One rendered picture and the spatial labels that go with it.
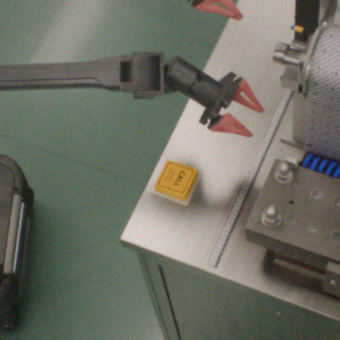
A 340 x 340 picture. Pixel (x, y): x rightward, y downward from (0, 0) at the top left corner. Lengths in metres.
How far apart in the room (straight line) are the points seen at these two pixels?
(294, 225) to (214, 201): 0.24
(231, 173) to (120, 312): 0.97
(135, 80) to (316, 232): 0.44
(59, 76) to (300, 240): 0.54
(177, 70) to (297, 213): 0.35
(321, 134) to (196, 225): 0.33
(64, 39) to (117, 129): 0.44
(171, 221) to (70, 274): 1.02
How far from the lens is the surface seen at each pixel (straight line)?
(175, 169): 1.89
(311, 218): 1.72
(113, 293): 2.80
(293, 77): 1.74
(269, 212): 1.67
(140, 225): 1.87
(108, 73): 1.71
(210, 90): 1.72
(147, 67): 1.70
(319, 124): 1.69
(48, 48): 3.29
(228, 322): 2.07
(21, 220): 2.74
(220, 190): 1.89
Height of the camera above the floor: 2.58
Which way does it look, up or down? 61 degrees down
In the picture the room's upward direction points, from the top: 12 degrees counter-clockwise
